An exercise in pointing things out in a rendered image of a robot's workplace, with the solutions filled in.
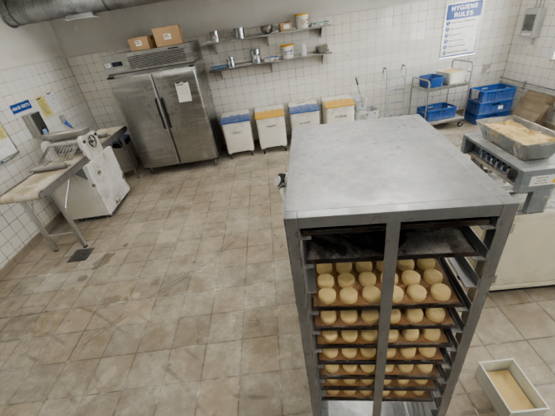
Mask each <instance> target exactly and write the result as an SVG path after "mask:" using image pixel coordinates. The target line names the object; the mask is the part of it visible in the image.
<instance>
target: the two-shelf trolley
mask: <svg viewBox="0 0 555 416"><path fill-rule="evenodd" d="M454 60H457V61H462V62H468V63H472V71H467V72H469V73H471V75H470V79H469V81H466V80H464V82H463V83H455V84H451V85H447V84H443V85H442V86H441V87H433V88H429V86H430V82H429V80H427V79H423V78H417V77H413V78H412V82H411V90H410V104H411V97H412V88H416V89H419V90H421V91H425V92H427V100H426V107H425V117H426V112H427V105H428V98H429V92H434V91H438V90H444V89H448V92H449V89H450V88H453V87H461V86H466V85H468V89H467V96H466V101H465V105H464V110H463V114H462V116H461V115H459V114H455V116H454V117H450V118H446V119H442V120H437V121H430V122H429V123H430V124H431V125H437V124H441V123H445V122H450V121H458V120H460V121H459V122H458V123H457V126H458V127H461V126H462V125H463V122H464V113H465V109H466V105H467V97H468V93H469V88H470V85H471V79H472V73H473V67H474V63H473V62H472V61H468V60H461V59H454ZM454 60H453V62H454ZM453 62H452V67H453ZM452 67H451V68H452ZM414 78H417V79H420V80H424V81H427V82H428V83H429V86H428V88H427V87H422V86H420V84H419V83H416V84H413V80H414ZM447 101H448V93H447V98H446V102H447ZM409 114H410V107H409Z"/></svg>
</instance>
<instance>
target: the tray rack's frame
mask: <svg viewBox="0 0 555 416"><path fill-rule="evenodd" d="M518 208H519V202H518V201H517V200H516V199H515V198H514V197H513V196H512V195H511V194H509V193H508V192H507V191H506V190H505V189H504V188H502V187H501V186H500V185H499V184H498V183H497V182H495V181H494V180H493V179H492V178H491V177H490V176H488V175H487V174H486V173H485V172H484V171H483V170H481V169H480V168H479V167H478V166H477V165H476V164H475V163H474V162H473V161H472V160H471V159H469V158H468V157H467V156H466V155H465V154H464V153H462V152H461V151H460V150H459V149H458V148H457V147H456V146H454V145H453V144H452V143H451V142H450V141H449V140H447V139H446V138H445V137H444V136H443V135H441V134H440V133H439V132H438V131H437V130H436V129H435V128H434V127H433V126H432V125H431V124H430V123H429V122H427V121H426V120H425V119H424V118H423V117H422V116H415V117H412V116H411V115H406V116H392V117H384V118H377V119H369V120H361V121H346V122H339V123H331V124H323V125H308V126H301V127H300V129H299V130H293V131H292V140H291V149H290V158H289V166H288V175H287V190H286V199H285V207H284V216H283V222H284V227H285V233H286V238H287V249H288V254H289V260H290V266H291V271H292V281H293V287H294V293H295V298H296V308H297V314H298V320H299V325H300V331H301V341H302V347H303V352H304V358H305V364H306V374H307V380H308V385H309V391H310V397H311V407H312V413H313V416H320V401H319V396H318V385H317V383H316V370H315V360H314V353H313V349H312V336H311V329H310V316H309V315H308V309H307V294H306V288H305V274H304V268H302V260H301V240H299V234H298V229H305V228H319V227H332V226H345V225H370V224H383V223H387V227H386V238H385V250H384V262H383V273H382V294H381V306H380V318H379V329H378V340H377V362H376V374H375V385H374V396H373V401H345V400H329V405H330V416H395V412H394V409H393V405H392V401H382V394H383V386H384V378H385V370H386V362H387V347H388V339H389V331H390V322H391V307H392V300H393V291H394V284H395V275H396V260H397V252H398V244H399V236H400V228H401V222H410V221H422V220H448V219H461V218H474V217H487V216H499V217H500V219H499V222H498V225H497V227H496V229H487V230H486V235H485V238H484V241H483V243H484V244H485V245H486V246H487V248H488V249H489V250H490V251H489V253H488V256H487V259H486V260H483V261H477V265H476V268H475V272H476V273H477V275H478V276H479V277H480V281H479V285H478V287H474V288H469V291H468V293H467V296H468V297H469V299H470V301H471V302H472V308H471V310H470V311H465V312H462V315H461V318H462V321H463V322H464V324H465V329H464V331H463V333H456V335H455V338H456V339H457V341H458V345H459V347H458V351H457V352H450V356H451V358H452V360H453V367H452V368H445V371H446V373H447V376H448V383H447V384H441V386H442V388H443V391H444V396H443V398H437V399H438V402H439V410H434V414H435V416H445V415H446V413H447V410H448V406H449V403H450V401H451V399H452V396H453V392H454V389H455V387H456V384H457V382H458V378H459V375H460V372H461V370H462V368H463V363H464V361H465V358H466V355H467V352H468V349H469V347H470V344H471V341H472V338H473V335H474V333H475V330H476V327H477V323H478V321H479V319H480V316H481V312H482V309H483V306H484V304H485V302H486V298H487V295H488V292H489V290H490V288H491V283H492V281H493V278H494V275H495V274H496V269H497V267H498V264H499V261H500V258H501V255H502V253H503V250H504V247H505V243H506V241H507V239H508V236H509V233H510V229H511V226H512V224H513V222H514V219H515V215H516V212H517V210H518Z"/></svg>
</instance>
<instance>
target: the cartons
mask: <svg viewBox="0 0 555 416"><path fill-rule="evenodd" d="M152 32H153V35H146V36H141V37H136V38H132V39H128V42H129V45H130V49H131V51H138V50H148V49H153V48H157V47H158V48H159V47H164V46H170V45H180V44H183V43H185V41H184V39H183V33H182V30H181V26H180V25H173V26H164V27H159V28H154V29H152Z"/></svg>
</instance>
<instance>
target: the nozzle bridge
mask: <svg viewBox="0 0 555 416"><path fill-rule="evenodd" d="M479 148H480V149H479ZM483 149H484V150H485V153H484V156H483V157H486V155H487V153H489V154H490V155H489V158H488V160H491V158H492V155H493V156H495V157H494V162H493V163H496V161H497V159H499V160H501V161H500V163H499V166H498V167H501V165H502V163H505V168H504V170H507V168H508V167H509V166H510V174H509V175H508V176H507V175H505V173H506V172H504V171H503V172H501V171H500V168H495V164H490V161H485V158H480V157H481V155H480V154H481V152H482V150H483ZM478 150H479V151H478ZM460 151H461V152H462V153H464V154H469V155H470V156H471V160H472V161H473V162H474V163H475V164H476V165H477V166H478V167H479V168H480V169H483V165H484V166H485V167H487V168H488V169H490V170H491V171H492V172H494V173H495V174H496V175H498V176H499V177H501V178H502V179H504V180H505V181H507V182H508V183H509V184H510V185H512V186H513V189H512V190H513V191H515V192H516V193H523V192H528V195H527V197H526V200H525V202H524V206H523V209H522V212H523V213H525V214H533V213H541V212H544V209H545V207H546V205H547V203H548V199H549V197H550V195H551V193H552V190H553V189H555V154H554V155H553V156H552V157H550V158H545V159H538V160H531V161H523V160H521V159H519V158H517V157H515V156H514V155H513V154H510V153H509V152H507V151H505V150H503V149H502V148H500V147H498V146H497V145H495V144H493V143H492V142H490V141H488V140H487V139H484V138H483V136H482V133H481V132H477V133H471V134H465V135H463V138H462V146H461V150H460ZM477 151H478V153H477ZM478 162H479V163H481V166H479V164H478Z"/></svg>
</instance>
